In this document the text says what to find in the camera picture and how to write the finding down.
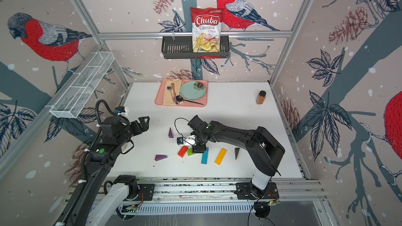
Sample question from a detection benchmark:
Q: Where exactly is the purple triangle block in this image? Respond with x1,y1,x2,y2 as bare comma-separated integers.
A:
155,154,168,162
168,128,174,138

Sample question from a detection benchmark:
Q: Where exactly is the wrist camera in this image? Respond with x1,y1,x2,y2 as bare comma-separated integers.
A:
114,106,129,120
177,135,196,146

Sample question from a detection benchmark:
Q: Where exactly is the pink tray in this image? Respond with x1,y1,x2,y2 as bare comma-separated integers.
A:
155,79,208,107

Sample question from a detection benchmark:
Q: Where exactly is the mint green flower plate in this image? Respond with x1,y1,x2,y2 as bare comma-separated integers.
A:
180,81,207,100

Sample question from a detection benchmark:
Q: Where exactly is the black wall basket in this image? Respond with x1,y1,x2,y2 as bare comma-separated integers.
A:
161,36,230,59

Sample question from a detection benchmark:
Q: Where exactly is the brown spice bottle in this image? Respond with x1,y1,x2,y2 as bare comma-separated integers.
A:
256,91,267,105

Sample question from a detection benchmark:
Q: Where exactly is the black spoon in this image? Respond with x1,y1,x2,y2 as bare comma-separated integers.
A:
176,95,204,105

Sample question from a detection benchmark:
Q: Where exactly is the red rectangular block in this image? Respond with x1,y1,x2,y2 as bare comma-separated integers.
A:
178,146,188,158

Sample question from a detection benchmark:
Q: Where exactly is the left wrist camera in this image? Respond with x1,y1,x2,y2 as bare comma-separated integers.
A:
114,106,129,120

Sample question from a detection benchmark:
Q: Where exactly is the yellow long block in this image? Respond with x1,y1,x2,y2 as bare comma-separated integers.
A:
215,148,227,165

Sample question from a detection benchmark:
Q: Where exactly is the dark brown triangle block lower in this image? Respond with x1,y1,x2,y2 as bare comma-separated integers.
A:
234,148,240,160

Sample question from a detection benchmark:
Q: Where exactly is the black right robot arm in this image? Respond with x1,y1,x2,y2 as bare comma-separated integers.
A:
187,116,285,200

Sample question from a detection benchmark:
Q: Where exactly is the silver spoon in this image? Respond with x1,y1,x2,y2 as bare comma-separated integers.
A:
166,85,178,105

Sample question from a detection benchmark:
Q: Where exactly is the teal long block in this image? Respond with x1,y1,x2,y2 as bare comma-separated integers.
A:
201,148,209,165

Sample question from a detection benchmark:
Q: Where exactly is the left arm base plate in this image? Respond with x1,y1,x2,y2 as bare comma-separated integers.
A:
124,184,155,202

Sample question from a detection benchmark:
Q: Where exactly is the white wire wall basket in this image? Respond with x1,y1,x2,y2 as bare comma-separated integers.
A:
50,51,115,118

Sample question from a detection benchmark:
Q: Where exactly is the gold purple knife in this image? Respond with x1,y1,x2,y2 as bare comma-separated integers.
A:
171,83,179,105

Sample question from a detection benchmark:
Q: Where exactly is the green rectangular block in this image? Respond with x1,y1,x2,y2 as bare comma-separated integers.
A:
187,148,195,156

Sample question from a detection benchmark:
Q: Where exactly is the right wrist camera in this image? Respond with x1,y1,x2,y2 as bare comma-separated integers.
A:
177,135,196,146

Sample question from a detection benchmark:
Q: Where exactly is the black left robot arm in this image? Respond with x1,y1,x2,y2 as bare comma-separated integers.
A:
55,99,150,226

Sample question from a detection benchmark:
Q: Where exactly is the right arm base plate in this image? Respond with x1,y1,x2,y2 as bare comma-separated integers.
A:
234,182,279,200

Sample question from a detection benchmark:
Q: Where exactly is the Chuba cassava chips bag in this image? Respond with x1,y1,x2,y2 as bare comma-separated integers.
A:
191,7,223,52

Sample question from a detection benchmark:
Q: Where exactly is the beige napkin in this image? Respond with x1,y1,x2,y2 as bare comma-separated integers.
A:
162,79,183,106

